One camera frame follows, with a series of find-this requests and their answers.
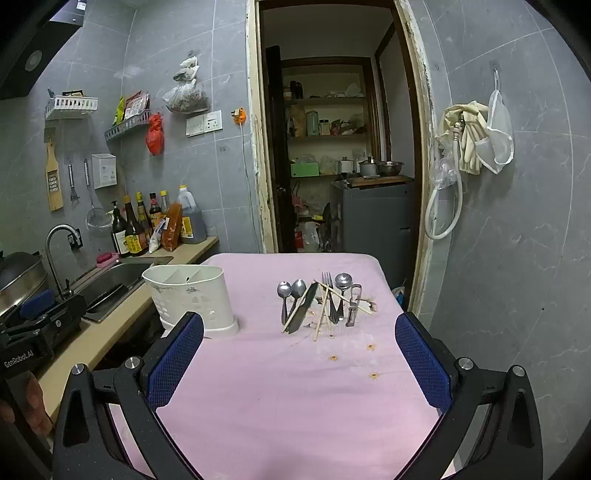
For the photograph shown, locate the dark wooden door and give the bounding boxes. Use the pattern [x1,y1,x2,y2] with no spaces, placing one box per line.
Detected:
[264,45,297,254]

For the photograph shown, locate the white plastic utensil holder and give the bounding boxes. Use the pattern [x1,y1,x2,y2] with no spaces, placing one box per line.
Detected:
[141,264,240,334]

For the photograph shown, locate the cream rubber gloves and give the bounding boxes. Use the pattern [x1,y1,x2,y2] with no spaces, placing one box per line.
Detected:
[443,100,491,176]

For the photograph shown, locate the white wall basket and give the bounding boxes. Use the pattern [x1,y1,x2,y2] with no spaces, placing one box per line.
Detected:
[45,95,99,121]

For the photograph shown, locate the white blue packet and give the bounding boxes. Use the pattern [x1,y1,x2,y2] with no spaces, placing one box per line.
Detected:
[148,219,167,254]

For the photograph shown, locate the brown yellow label bottle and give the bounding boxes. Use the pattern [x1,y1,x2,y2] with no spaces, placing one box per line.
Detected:
[122,196,144,257]

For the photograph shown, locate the green handled knife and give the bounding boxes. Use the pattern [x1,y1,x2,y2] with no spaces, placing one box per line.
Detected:
[281,281,320,335]

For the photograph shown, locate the clear bag of dried goods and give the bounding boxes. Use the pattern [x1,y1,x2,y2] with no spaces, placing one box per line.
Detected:
[161,52,210,114]

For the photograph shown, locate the wooden grater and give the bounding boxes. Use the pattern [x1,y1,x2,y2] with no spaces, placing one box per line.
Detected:
[45,141,64,212]

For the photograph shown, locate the grey wall shelf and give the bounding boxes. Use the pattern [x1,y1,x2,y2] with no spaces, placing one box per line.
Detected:
[104,111,151,141]

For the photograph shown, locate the clear plastic bag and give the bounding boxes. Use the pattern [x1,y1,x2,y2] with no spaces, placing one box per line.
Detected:
[429,152,458,191]

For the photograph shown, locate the clear plastic jug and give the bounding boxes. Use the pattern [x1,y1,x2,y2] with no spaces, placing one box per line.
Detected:
[295,222,322,253]

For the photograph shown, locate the grey washing machine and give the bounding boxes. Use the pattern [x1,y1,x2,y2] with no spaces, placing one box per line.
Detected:
[332,178,416,296]

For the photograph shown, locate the yellow cap sauce bottle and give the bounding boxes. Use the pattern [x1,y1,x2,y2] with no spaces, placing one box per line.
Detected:
[135,191,153,237]

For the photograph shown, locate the white mesh bag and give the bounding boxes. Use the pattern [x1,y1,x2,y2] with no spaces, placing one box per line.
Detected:
[475,68,515,175]

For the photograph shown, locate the white wall box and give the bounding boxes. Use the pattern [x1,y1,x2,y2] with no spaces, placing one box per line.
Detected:
[91,153,117,190]

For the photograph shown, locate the red plastic bag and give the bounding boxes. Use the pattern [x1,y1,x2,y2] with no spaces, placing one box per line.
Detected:
[146,112,165,157]

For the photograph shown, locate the black range hood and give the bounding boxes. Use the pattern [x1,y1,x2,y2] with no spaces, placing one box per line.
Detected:
[0,0,88,101]

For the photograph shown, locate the metal faucet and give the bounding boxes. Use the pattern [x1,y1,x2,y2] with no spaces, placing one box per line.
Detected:
[45,224,82,299]

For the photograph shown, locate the dark pump bottle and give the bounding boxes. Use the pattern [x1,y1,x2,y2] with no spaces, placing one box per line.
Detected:
[111,200,128,257]

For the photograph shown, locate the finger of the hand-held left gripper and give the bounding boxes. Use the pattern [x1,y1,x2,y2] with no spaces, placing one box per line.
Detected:
[18,289,55,320]
[9,295,88,344]

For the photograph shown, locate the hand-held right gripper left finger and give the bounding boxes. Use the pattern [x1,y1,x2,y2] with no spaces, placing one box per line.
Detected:
[52,311,205,480]

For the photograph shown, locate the beige kitchen counter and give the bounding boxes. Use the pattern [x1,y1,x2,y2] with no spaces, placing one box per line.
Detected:
[34,235,221,422]

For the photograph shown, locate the steel wok with lid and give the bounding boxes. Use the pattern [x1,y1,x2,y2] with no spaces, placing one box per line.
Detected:
[0,251,49,320]

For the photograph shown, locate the cream door frame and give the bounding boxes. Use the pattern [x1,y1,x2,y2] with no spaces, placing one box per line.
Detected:
[245,0,439,315]

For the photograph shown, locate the white power cable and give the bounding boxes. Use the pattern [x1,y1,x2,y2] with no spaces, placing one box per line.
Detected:
[239,122,260,253]

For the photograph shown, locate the round metal spoon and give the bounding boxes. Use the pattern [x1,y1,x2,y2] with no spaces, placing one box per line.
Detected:
[333,272,353,321]

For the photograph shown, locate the wooden shelf unit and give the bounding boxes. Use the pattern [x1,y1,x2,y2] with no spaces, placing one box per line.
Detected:
[279,58,385,185]

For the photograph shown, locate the person's left hand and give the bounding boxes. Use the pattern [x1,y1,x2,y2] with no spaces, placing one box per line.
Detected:
[0,373,54,437]

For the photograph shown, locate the large dark liquid jug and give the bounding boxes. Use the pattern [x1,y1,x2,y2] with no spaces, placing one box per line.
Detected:
[178,185,208,245]

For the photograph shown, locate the orange red packet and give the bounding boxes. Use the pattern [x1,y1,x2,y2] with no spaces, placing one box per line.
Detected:
[161,203,184,253]

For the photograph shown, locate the steel sink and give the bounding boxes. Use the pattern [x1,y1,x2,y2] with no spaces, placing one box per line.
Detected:
[69,256,174,324]

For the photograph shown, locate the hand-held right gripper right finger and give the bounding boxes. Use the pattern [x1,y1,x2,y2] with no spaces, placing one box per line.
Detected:
[394,311,543,480]

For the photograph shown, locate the metal fork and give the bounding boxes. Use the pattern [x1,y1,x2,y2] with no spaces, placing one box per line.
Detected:
[321,271,340,323]

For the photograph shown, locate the wooden board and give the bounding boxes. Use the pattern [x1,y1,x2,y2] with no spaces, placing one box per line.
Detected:
[346,174,414,188]

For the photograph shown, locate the pink floral tablecloth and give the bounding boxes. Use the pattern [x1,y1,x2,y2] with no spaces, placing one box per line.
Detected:
[108,251,467,480]

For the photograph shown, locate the metal mesh strainer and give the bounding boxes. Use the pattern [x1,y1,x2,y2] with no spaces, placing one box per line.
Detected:
[83,159,114,239]

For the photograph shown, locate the white hose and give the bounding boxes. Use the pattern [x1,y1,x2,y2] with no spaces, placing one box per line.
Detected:
[424,124,464,241]

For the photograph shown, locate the red seasoning packets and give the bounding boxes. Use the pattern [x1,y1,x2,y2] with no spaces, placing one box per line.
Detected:
[124,91,151,119]

